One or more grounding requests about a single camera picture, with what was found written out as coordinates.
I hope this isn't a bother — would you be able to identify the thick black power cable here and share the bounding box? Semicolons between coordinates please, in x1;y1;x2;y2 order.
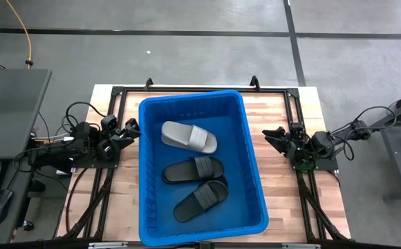
65;167;87;232

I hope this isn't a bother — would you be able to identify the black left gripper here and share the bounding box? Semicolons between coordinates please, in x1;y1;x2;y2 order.
95;118;141;162

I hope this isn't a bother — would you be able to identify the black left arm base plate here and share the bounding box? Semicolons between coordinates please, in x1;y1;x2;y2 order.
72;151;120;169

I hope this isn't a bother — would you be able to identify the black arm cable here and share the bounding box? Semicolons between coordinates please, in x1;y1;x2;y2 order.
331;105;397;162
62;101;106;139

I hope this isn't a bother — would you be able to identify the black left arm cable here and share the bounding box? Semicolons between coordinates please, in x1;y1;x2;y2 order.
62;101;106;139

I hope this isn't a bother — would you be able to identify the grey slide sandal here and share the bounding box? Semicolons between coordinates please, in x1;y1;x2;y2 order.
160;120;218;154

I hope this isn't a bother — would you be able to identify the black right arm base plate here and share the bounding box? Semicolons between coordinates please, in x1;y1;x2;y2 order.
292;157;339;171

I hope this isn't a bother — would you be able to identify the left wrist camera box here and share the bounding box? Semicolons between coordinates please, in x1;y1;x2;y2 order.
100;115;119;133

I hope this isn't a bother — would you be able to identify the silver metal bracket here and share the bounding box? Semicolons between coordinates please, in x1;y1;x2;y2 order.
88;241;129;249
281;243;322;249

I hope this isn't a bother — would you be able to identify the large blue plastic bin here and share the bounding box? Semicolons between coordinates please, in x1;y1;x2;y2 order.
138;89;270;248

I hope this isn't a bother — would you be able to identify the dark grey metal stand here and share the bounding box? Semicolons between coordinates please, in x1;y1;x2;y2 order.
369;86;401;202

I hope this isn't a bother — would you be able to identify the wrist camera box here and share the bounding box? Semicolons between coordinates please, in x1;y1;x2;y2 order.
100;115;119;133
291;122;306;138

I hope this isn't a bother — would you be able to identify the black computer mouse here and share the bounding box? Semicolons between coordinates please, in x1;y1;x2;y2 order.
0;189;14;226

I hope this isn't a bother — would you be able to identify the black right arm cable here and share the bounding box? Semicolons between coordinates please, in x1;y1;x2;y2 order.
331;105;397;162

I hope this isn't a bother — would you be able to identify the dark grey desk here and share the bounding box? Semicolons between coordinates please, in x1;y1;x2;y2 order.
0;154;48;245

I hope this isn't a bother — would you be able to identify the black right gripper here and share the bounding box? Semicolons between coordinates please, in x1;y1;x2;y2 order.
261;126;307;160

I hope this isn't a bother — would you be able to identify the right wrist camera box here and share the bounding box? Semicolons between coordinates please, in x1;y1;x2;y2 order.
291;122;306;138

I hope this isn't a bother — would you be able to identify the black aluminium table frame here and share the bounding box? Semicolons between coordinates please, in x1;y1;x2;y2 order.
57;75;352;243

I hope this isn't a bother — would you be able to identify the black slide sandal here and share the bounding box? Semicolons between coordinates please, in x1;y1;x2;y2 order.
161;156;225;185
172;179;230;223

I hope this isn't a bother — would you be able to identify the yellow cable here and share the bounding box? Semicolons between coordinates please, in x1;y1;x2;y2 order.
5;0;35;69

